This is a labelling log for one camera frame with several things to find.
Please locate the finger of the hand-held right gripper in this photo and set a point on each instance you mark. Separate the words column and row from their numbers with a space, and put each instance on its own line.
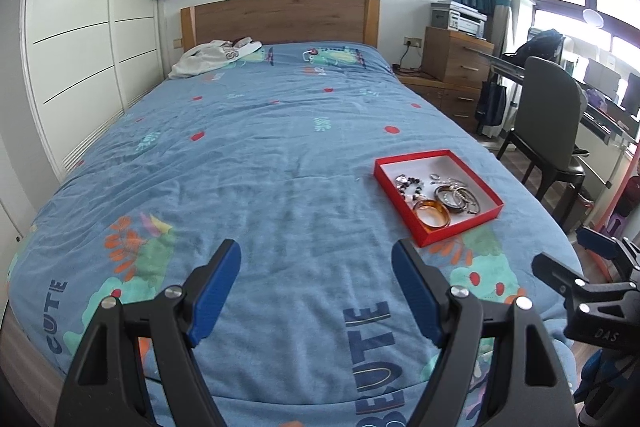
column 555, row 272
column 597, row 243

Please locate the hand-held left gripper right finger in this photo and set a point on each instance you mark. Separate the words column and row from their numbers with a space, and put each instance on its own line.
column 415, row 292

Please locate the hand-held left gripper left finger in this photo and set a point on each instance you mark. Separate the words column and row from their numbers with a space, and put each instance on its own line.
column 220, row 292

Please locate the amber resin bangle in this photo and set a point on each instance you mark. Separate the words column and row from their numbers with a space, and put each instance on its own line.
column 430, row 222

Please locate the dark tortoiseshell bangle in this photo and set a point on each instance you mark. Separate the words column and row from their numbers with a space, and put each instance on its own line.
column 439, row 199

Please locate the thin silver bangles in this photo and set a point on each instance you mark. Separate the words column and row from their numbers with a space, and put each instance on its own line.
column 472, row 207

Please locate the red jewelry box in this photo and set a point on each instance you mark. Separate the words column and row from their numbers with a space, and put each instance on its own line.
column 405, row 167

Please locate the dark desk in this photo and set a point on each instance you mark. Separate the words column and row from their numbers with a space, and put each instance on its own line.
column 607, row 122

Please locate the grey chair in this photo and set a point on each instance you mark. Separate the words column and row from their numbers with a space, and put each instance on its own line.
column 545, row 107

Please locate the computer monitor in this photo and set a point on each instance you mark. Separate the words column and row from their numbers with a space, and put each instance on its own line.
column 630, row 89

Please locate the dark blue hanging bag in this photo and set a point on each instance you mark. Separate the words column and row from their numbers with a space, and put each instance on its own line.
column 492, row 107

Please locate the low wooden nightstand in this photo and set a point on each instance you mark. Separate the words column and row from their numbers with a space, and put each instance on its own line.
column 450, row 102

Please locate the black backpack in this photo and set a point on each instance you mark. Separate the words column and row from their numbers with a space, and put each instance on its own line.
column 542, row 44

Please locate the round white lamp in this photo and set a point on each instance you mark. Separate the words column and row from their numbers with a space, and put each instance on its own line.
column 593, row 18

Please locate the white garment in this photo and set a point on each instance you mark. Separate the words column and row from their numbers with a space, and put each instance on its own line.
column 210, row 57

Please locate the white printer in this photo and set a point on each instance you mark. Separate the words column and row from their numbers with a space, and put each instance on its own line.
column 465, row 19

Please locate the wooden headboard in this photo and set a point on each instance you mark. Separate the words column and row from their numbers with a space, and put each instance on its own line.
column 280, row 19

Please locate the white wardrobe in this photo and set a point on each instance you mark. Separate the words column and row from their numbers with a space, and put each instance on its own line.
column 75, row 32

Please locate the wall socket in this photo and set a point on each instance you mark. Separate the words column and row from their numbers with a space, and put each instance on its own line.
column 413, row 42

